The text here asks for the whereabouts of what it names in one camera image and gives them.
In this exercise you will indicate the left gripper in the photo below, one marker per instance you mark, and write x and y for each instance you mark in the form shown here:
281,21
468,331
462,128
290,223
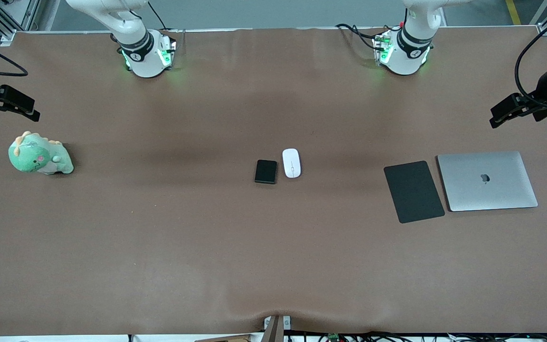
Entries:
545,89

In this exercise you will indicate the white computer mouse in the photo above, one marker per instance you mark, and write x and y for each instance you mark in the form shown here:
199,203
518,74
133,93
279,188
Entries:
291,164

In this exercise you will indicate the small black box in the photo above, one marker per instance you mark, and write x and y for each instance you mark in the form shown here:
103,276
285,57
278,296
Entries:
266,172

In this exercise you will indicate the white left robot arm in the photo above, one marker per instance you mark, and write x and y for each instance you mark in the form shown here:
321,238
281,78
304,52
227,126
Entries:
404,61

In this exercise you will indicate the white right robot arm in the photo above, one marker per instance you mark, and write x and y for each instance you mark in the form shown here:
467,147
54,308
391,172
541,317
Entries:
145,61

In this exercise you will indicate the black mouse pad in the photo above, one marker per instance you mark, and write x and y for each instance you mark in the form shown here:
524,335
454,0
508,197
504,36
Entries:
413,192

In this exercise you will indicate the green dinosaur plush toy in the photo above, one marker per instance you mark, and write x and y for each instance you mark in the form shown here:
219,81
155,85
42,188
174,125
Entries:
31,156

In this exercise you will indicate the silver laptop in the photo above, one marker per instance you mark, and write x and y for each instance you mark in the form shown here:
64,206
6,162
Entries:
487,190

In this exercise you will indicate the metal connector panel green light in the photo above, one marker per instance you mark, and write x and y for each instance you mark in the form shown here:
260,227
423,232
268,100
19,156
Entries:
382,52
166,54

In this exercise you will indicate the brown table cover sheet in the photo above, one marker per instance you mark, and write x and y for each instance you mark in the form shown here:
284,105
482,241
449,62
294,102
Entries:
207,247

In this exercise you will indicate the small green circuit board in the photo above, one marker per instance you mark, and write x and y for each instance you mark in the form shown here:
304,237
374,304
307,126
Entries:
333,337

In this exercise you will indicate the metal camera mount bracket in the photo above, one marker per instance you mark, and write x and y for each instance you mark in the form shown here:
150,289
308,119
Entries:
273,330

